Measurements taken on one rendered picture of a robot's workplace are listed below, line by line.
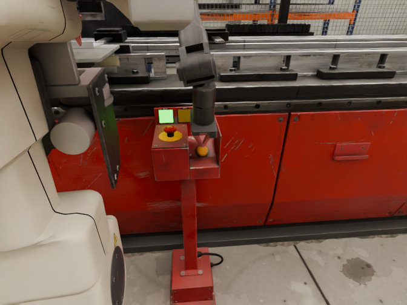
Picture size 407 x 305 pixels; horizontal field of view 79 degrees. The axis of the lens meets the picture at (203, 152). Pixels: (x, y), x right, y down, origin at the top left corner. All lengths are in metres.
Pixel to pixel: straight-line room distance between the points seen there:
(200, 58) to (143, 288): 1.07
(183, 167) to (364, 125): 0.78
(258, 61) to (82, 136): 0.83
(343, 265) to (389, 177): 0.49
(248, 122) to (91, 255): 0.77
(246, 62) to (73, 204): 0.83
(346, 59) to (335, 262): 0.98
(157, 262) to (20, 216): 1.13
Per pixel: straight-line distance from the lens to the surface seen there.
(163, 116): 0.84
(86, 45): 0.98
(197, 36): 0.58
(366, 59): 1.26
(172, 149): 0.72
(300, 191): 1.27
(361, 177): 1.38
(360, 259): 1.61
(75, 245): 0.34
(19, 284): 0.39
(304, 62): 1.12
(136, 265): 1.41
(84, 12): 1.06
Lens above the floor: 1.13
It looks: 31 degrees down
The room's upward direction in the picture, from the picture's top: straight up
